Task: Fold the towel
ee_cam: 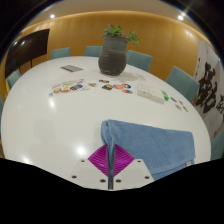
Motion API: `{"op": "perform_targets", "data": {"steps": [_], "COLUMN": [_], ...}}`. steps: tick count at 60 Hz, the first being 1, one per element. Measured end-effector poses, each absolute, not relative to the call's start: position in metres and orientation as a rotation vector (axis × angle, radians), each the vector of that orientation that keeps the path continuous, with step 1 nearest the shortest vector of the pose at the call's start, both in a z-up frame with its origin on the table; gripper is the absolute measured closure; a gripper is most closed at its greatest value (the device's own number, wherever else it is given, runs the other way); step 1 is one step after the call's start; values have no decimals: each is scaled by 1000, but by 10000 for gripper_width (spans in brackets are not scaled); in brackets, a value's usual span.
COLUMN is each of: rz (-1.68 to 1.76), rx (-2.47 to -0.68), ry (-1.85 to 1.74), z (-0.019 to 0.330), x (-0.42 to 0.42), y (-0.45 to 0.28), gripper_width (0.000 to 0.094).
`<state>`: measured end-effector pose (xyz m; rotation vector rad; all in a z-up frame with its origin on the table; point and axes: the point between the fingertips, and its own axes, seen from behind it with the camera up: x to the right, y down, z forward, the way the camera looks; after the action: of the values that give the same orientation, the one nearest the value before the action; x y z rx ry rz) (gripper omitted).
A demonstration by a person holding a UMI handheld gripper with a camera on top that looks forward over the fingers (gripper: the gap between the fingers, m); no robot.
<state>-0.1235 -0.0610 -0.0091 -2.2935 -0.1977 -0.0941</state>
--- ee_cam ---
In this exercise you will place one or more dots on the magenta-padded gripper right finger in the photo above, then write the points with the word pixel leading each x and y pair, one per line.
pixel 128 170

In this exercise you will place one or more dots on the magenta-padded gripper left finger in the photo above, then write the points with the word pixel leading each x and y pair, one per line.
pixel 96 170

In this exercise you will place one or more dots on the blue towel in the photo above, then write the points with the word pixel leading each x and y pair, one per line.
pixel 153 143

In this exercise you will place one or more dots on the white flat box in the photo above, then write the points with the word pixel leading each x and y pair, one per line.
pixel 150 92

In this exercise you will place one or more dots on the small colourful stickers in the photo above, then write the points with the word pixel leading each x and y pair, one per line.
pixel 178 106

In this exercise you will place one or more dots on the small green item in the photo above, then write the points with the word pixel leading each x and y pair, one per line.
pixel 165 95

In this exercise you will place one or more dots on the colourful round stickers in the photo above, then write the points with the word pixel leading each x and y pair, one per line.
pixel 116 86

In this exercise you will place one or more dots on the colourful sticker sheet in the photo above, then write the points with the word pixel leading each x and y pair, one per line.
pixel 68 87

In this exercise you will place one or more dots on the teal chairs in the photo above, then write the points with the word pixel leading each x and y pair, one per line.
pixel 181 81

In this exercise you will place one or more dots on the flat grey card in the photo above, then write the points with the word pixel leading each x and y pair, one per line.
pixel 71 68

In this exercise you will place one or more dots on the potted plant in grey pot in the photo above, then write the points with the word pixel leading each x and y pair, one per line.
pixel 112 58

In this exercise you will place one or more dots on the white calligraphy folding screen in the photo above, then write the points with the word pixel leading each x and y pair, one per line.
pixel 208 90

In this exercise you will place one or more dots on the ceiling lights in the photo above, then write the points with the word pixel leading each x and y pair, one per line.
pixel 180 17

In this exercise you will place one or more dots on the black wall screen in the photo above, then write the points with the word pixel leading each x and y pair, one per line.
pixel 26 51

